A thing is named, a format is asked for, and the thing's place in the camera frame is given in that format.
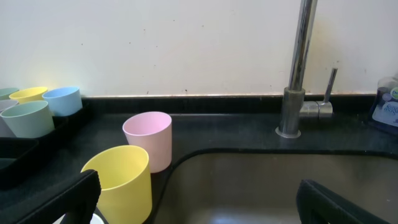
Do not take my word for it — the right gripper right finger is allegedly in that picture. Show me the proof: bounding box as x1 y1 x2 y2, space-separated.
295 179 392 224

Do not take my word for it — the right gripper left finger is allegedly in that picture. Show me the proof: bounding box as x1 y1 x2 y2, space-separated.
0 169 102 224

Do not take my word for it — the white cup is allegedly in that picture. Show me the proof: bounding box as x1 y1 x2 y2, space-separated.
52 212 105 224

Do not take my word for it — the yellow cup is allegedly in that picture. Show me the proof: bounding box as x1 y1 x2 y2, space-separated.
9 86 49 105
80 144 153 224

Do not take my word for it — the pink cup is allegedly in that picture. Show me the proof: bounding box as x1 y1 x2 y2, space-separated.
122 111 173 174

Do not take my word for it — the black tray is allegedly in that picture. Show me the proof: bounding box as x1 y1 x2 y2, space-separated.
0 104 93 190

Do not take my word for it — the steel sink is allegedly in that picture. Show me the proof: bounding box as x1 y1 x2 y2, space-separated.
152 149 398 224

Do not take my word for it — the light green cup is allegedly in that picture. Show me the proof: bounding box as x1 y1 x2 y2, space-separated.
0 100 55 139

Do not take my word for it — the blue cup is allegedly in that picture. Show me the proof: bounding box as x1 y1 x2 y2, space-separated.
42 86 83 118

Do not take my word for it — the steel tap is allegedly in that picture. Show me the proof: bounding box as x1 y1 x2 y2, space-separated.
275 0 338 139

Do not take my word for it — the blue soap bottle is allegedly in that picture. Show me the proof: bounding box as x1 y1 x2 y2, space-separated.
368 74 398 135

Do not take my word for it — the grey cup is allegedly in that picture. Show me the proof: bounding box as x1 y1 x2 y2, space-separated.
0 99 20 138

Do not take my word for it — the dark green cup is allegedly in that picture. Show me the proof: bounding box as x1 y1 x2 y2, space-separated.
0 87 20 101

